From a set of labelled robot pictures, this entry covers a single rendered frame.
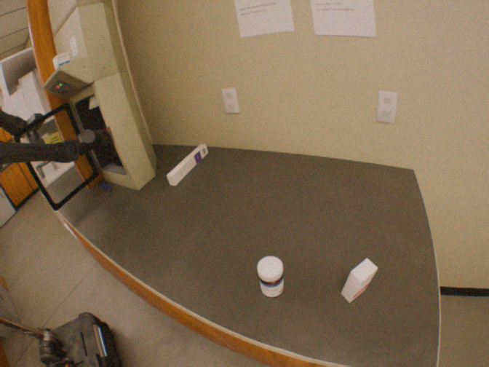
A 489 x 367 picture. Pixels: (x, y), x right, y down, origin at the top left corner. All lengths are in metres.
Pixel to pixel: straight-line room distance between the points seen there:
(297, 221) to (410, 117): 0.56
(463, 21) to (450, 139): 0.44
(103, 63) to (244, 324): 0.88
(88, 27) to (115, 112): 0.35
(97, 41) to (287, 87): 0.73
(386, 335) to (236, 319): 0.30
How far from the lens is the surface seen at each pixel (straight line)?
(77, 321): 1.76
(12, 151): 0.74
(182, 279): 0.54
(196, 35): 1.00
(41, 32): 1.24
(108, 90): 0.85
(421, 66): 0.84
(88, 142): 0.86
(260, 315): 0.45
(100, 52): 0.87
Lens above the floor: 1.37
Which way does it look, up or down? 35 degrees down
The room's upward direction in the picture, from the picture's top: 11 degrees counter-clockwise
